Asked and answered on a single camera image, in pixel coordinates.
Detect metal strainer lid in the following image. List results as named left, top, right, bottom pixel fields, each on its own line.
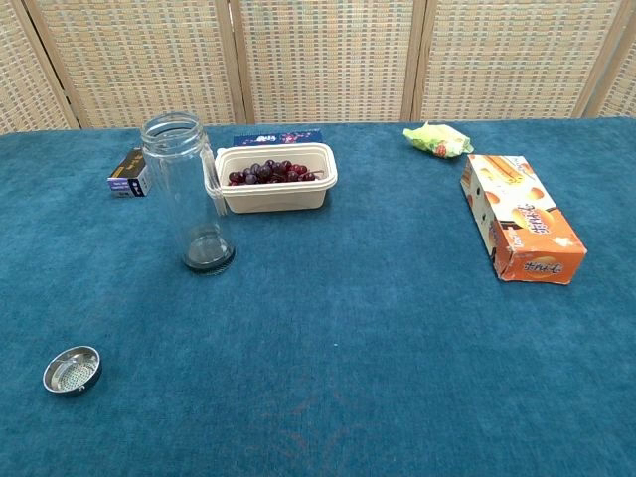
left=42, top=345, right=103, bottom=395

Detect beige plastic container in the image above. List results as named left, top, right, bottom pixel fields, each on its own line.
left=214, top=142, right=339, bottom=215

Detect bunch of red grapes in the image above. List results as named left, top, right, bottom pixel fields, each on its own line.
left=228, top=158, right=325, bottom=187

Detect blue tablecloth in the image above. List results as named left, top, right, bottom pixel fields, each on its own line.
left=0, top=116, right=636, bottom=477

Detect blue printed box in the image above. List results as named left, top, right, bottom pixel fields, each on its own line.
left=232, top=128, right=329, bottom=149

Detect clear glass bottle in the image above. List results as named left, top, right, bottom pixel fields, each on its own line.
left=139, top=111, right=237, bottom=276

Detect green snack packet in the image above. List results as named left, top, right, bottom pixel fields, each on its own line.
left=401, top=121, right=475, bottom=160

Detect woven folding screen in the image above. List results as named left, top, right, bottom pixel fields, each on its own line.
left=0, top=0, right=636, bottom=136

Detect small black purple box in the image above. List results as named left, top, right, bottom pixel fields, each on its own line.
left=106, top=147, right=152, bottom=199

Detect orange biscuit box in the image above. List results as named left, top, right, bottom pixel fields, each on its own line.
left=459, top=153, right=588, bottom=286

